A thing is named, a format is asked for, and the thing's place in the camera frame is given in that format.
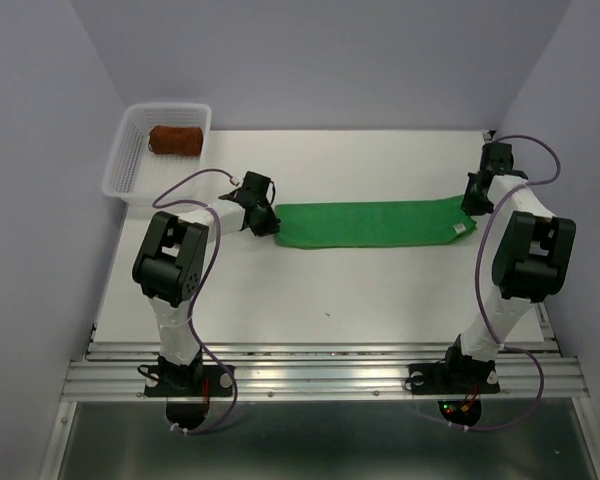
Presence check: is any brown microfiber towel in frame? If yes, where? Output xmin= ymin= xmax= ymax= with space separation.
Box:
xmin=148 ymin=125 xmax=204 ymax=157

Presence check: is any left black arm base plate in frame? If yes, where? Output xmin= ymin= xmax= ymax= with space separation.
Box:
xmin=137 ymin=364 xmax=233 ymax=398

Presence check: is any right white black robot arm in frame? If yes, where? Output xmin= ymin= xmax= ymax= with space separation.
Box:
xmin=440 ymin=135 xmax=577 ymax=390

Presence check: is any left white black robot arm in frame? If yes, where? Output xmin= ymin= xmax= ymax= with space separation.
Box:
xmin=132 ymin=168 xmax=280 ymax=394

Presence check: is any green microfiber towel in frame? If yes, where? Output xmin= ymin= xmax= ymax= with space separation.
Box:
xmin=275 ymin=196 xmax=476 ymax=250

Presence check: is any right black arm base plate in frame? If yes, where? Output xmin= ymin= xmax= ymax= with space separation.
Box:
xmin=404 ymin=363 xmax=501 ymax=395

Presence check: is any white perforated plastic basket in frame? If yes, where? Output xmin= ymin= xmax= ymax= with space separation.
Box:
xmin=101 ymin=102 xmax=212 ymax=206

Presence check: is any aluminium extrusion rail frame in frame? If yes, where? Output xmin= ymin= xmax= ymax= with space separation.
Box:
xmin=39 ymin=129 xmax=600 ymax=480

